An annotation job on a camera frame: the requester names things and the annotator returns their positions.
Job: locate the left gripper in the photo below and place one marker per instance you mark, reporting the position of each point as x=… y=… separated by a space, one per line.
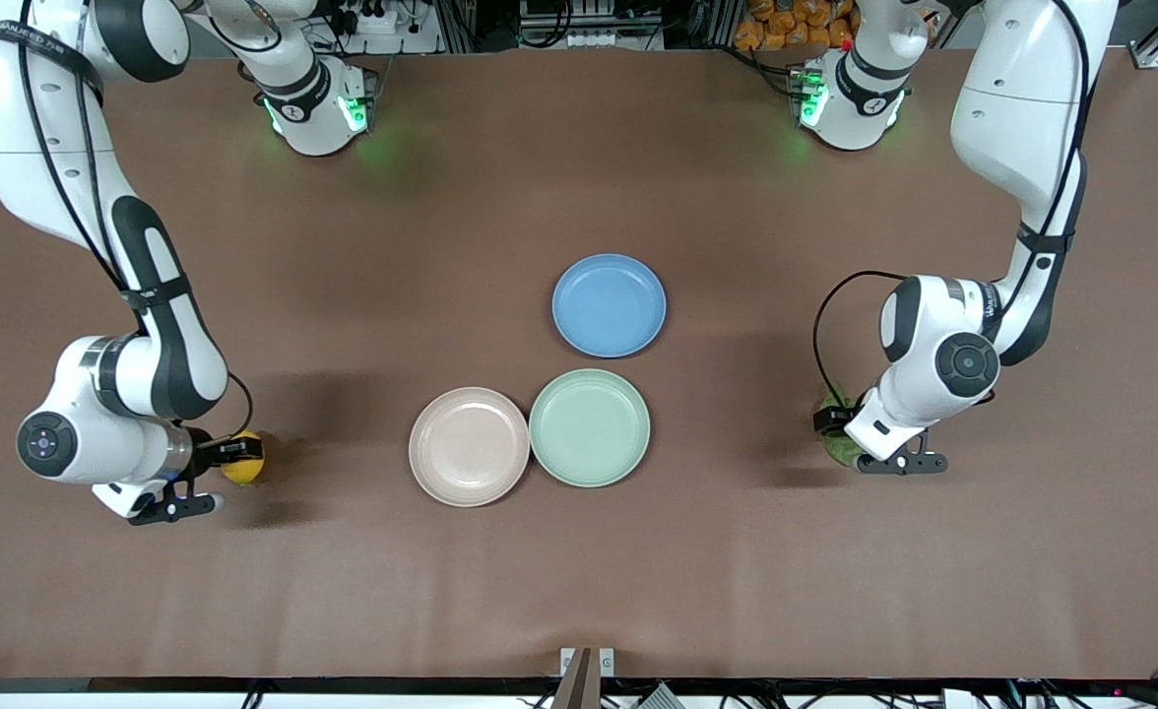
x=828 y=418

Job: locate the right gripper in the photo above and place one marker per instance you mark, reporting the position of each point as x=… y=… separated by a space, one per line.
x=207 y=452

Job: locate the yellow lemon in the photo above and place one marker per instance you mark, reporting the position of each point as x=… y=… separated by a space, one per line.
x=244 y=473

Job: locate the green lettuce leaf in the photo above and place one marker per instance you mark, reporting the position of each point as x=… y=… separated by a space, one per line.
x=838 y=448

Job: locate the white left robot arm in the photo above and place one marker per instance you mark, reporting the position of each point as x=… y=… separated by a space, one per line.
x=1022 y=98

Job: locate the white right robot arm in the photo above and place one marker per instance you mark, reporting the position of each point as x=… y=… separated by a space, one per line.
x=37 y=148

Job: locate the beige pink plate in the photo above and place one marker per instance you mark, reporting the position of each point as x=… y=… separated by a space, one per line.
x=469 y=447

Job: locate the pale green plate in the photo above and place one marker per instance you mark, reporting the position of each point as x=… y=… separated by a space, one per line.
x=589 y=428

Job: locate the blue plate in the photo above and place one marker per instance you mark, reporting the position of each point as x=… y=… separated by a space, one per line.
x=609 y=305

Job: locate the bag of orange items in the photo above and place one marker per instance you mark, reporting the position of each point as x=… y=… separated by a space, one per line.
x=786 y=25

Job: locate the white power strip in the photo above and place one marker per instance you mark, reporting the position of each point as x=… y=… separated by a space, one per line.
x=382 y=22

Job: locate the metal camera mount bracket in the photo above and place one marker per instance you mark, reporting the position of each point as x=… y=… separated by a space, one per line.
x=587 y=679

